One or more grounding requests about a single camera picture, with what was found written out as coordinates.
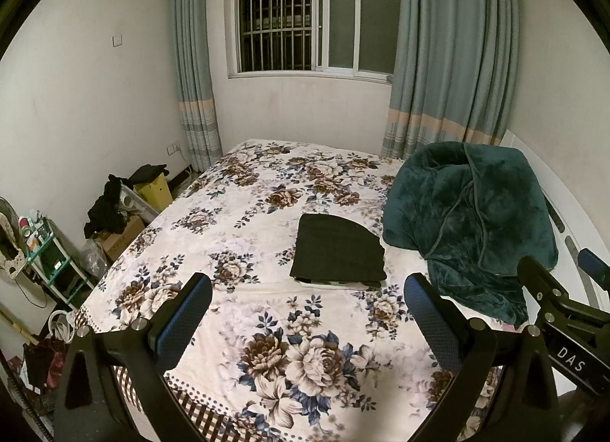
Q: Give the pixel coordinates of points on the clear plastic bag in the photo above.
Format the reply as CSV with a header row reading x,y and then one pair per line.
x,y
95,258

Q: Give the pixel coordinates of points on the floral bed sheet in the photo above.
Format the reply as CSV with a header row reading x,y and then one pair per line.
x,y
267,213

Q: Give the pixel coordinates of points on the black folded cloth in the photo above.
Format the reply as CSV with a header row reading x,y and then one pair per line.
x,y
148,171

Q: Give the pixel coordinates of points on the green shelf rack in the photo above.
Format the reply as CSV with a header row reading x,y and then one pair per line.
x,y
52,256

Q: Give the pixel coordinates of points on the narrow teal curtain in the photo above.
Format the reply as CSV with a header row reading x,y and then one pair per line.
x,y
193,51

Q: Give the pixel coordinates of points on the barred window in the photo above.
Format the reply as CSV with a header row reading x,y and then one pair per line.
x,y
314,13

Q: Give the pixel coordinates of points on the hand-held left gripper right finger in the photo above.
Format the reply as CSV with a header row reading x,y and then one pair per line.
x,y
428,316

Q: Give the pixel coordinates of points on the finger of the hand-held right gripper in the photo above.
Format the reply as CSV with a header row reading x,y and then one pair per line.
x,y
595,266
543,282

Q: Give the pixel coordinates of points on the white wall outlet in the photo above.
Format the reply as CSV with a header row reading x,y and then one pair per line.
x,y
174,148

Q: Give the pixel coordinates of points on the white bed headboard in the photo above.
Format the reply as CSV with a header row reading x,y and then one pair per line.
x,y
572,232

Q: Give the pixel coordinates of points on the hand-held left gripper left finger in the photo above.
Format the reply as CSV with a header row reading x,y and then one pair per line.
x,y
189,316

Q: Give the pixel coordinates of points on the white wall switch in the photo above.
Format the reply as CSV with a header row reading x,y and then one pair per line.
x,y
117,40

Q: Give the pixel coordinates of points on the brown cardboard box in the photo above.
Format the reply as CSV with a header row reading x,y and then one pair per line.
x,y
121,237

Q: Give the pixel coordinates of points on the yellow box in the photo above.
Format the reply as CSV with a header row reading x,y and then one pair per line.
x,y
157,194

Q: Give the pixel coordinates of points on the teal plush blanket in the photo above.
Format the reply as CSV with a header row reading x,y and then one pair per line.
x,y
457,213

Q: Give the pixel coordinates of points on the clear plastic container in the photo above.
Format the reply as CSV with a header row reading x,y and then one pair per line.
x,y
133,201

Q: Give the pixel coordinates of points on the dark red cloth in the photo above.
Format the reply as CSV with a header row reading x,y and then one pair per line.
x,y
45,363

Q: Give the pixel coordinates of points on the wooden stick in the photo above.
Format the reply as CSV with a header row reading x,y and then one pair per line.
x,y
19,327

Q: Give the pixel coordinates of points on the black hanging clothes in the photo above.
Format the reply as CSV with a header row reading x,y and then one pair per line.
x,y
106,211

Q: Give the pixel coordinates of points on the wide teal curtain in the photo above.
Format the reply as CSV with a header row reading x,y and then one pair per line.
x,y
452,51

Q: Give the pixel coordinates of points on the dark green striped garment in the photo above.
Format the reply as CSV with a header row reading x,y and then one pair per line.
x,y
336,249

